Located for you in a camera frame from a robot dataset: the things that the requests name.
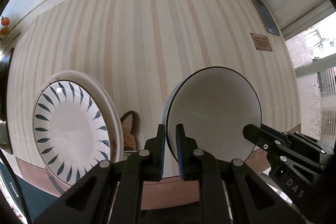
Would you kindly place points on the white plate small print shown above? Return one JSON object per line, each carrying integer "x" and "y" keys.
{"x": 102, "y": 99}

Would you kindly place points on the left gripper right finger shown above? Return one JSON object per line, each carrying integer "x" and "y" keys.
{"x": 229, "y": 192}

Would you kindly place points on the blue smartphone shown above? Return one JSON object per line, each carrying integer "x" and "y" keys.
{"x": 266, "y": 17}

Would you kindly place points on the tomato wall sticker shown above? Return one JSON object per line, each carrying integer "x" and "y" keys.
{"x": 5, "y": 21}

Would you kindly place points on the brown leather label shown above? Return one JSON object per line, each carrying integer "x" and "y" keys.
{"x": 261, "y": 42}

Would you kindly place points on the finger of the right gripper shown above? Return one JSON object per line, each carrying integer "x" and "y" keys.
{"x": 305, "y": 156}

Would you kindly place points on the striped cat table mat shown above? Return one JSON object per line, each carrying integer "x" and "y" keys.
{"x": 139, "y": 50}

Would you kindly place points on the orange wall sticker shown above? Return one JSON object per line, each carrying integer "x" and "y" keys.
{"x": 4, "y": 30}

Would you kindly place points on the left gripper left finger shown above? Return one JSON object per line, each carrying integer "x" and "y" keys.
{"x": 110, "y": 192}

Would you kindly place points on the leaf pattern plate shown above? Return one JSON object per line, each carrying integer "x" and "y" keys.
{"x": 70, "y": 131}

